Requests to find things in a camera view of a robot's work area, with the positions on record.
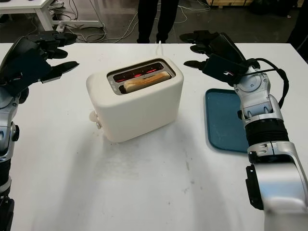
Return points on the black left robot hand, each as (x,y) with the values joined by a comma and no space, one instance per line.
(24,48)

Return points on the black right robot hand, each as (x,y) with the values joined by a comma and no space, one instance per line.
(227,47)

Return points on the slice of toast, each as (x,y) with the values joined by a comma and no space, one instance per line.
(146,81)

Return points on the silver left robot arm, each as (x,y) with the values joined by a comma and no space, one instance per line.
(6,120)

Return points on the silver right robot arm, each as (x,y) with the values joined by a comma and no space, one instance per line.
(263,113)

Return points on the person in dark clothes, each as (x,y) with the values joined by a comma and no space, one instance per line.
(299,24)

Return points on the person in black trousers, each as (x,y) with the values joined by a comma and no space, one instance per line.
(156,19)

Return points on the cream two-slot toaster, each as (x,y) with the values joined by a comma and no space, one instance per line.
(137,113)

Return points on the white power strip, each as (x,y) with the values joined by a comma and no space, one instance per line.
(60,27)

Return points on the white desk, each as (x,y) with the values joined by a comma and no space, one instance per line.
(36,6)

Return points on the teal plastic tray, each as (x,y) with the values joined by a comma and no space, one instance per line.
(223,120)

